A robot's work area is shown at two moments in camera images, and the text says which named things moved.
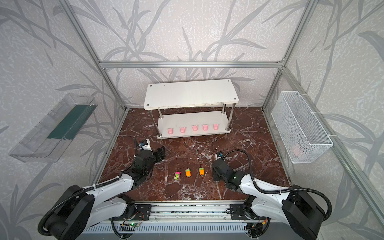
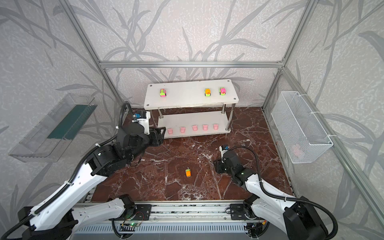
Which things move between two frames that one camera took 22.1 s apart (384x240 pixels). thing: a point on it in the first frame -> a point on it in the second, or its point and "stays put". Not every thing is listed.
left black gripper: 149,151 -> 154,137
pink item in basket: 296,149 stays put
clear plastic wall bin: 47,142 stays put
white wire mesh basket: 302,135 stays put
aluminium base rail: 185,212 stays put
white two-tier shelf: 190,109 stays put
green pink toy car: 177,175 -> 163,92
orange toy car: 188,172 stays put
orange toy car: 201,171 -> 207,92
